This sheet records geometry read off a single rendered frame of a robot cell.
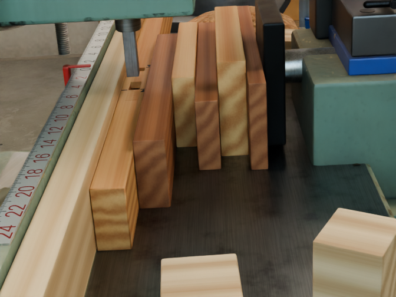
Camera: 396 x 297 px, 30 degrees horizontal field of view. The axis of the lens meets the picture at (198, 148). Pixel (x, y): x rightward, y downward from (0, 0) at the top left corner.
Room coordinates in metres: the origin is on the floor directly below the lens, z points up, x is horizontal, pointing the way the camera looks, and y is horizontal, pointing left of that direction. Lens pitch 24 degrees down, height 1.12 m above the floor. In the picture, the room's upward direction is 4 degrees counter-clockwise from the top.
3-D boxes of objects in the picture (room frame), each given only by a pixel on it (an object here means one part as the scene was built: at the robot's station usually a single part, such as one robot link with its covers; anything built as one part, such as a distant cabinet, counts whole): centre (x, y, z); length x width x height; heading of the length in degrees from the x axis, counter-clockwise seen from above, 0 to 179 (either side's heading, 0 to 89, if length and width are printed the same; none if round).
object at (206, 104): (0.57, -0.01, 0.93); 0.21 x 0.02 x 0.05; 178
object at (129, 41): (0.53, 0.04, 0.97); 0.01 x 0.01 x 0.05; 88
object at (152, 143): (0.53, 0.02, 0.92); 0.25 x 0.02 x 0.05; 178
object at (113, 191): (0.63, 0.04, 0.92); 0.54 x 0.02 x 0.04; 178
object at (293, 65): (0.53, -0.09, 0.95); 0.09 x 0.07 x 0.09; 178
